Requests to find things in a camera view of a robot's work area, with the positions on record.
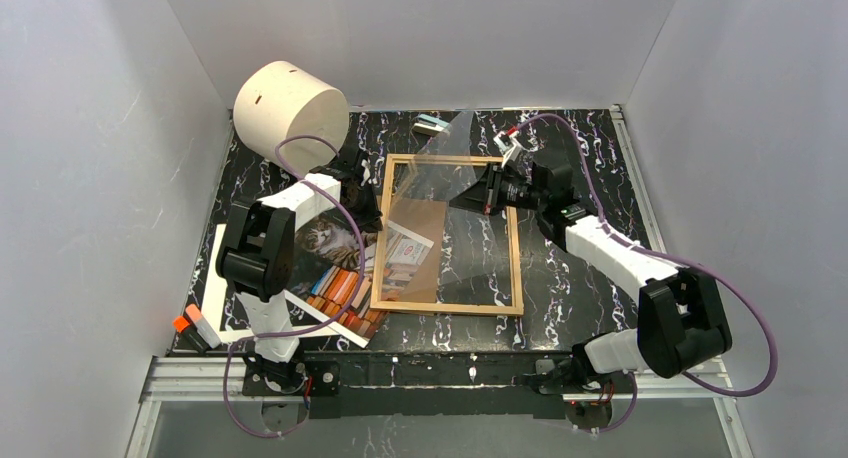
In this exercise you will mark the orange cap black marker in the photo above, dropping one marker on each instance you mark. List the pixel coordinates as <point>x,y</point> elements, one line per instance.
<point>190,334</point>

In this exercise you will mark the peach cap glue stick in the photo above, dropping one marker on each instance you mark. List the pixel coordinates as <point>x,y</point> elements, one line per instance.
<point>203,326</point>

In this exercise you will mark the cat and books photo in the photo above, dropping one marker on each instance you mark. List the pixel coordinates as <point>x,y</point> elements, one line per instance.
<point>330,271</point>

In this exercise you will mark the light wooden picture frame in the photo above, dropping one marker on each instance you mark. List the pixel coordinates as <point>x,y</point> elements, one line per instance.
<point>515,247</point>

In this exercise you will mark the brown backing board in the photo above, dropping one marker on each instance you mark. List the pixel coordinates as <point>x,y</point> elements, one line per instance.
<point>408,255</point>

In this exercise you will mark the white mat board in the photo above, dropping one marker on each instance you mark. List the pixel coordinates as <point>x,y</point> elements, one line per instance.
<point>217,295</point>

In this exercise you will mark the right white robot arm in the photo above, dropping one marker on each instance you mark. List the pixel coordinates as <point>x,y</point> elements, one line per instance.
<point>681,321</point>

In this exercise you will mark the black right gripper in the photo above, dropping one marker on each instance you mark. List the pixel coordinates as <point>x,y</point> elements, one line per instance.
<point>493,192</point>

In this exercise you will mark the large white cylinder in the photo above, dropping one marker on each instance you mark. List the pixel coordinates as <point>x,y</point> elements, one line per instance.
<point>284,113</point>

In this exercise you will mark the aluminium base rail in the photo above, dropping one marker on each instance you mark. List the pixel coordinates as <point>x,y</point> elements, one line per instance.
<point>370,404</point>

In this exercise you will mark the teal white stapler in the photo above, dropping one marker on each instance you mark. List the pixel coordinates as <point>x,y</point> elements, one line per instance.
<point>430,126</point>

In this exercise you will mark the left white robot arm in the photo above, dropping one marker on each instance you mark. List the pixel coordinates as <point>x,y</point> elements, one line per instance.
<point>256,253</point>

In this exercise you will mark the clear acrylic sheet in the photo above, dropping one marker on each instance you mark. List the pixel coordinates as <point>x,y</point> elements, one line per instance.
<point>476,258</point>

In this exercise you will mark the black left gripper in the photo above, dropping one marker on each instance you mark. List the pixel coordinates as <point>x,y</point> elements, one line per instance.
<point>365,199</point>

